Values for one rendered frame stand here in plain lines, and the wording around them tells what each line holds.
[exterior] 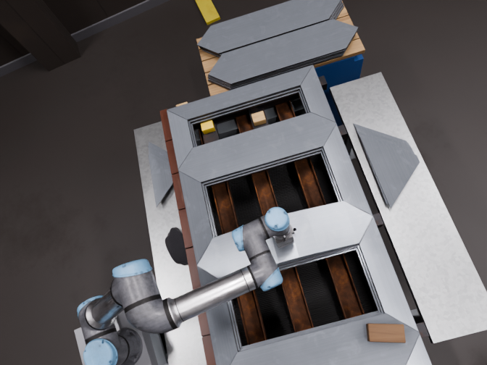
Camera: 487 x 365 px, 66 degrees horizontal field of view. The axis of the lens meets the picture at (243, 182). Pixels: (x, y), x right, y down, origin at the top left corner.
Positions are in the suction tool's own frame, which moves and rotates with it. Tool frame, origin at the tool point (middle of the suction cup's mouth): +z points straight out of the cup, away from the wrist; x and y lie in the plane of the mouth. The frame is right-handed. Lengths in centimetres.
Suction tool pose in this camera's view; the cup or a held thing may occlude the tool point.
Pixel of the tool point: (282, 238)
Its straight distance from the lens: 150.1
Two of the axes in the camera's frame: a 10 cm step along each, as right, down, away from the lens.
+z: 1.6, 3.5, 9.2
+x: -9.1, 4.1, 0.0
